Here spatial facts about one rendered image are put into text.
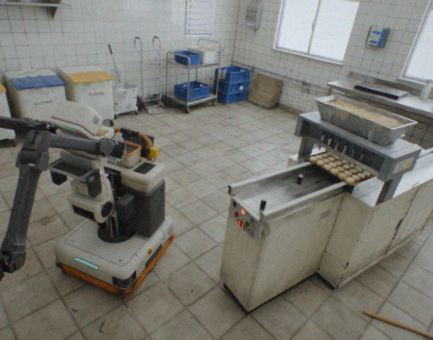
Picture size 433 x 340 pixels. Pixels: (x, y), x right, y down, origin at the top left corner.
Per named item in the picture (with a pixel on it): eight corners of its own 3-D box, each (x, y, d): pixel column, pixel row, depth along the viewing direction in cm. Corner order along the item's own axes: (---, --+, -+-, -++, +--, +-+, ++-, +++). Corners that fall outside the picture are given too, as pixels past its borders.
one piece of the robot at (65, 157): (71, 176, 189) (65, 145, 178) (108, 189, 181) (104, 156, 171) (49, 189, 176) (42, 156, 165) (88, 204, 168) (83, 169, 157)
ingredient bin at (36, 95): (30, 145, 385) (15, 83, 347) (15, 127, 423) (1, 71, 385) (74, 136, 418) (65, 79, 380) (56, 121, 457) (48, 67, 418)
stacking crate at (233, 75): (234, 75, 638) (235, 65, 628) (249, 80, 615) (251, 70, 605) (214, 79, 599) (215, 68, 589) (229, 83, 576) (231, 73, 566)
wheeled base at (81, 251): (113, 216, 278) (111, 193, 266) (176, 239, 261) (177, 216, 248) (54, 269, 224) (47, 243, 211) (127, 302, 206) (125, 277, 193)
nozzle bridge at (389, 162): (316, 148, 254) (328, 108, 237) (401, 193, 204) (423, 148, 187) (288, 156, 237) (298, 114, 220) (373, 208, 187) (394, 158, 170)
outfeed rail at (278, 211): (431, 152, 269) (435, 146, 266) (435, 154, 267) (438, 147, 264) (257, 221, 165) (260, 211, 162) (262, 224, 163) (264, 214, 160)
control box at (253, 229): (233, 213, 192) (236, 195, 185) (258, 237, 175) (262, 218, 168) (228, 215, 190) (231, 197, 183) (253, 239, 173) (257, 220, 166)
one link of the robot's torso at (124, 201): (103, 206, 219) (99, 177, 206) (137, 218, 211) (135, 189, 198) (75, 229, 197) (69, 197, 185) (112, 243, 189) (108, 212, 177)
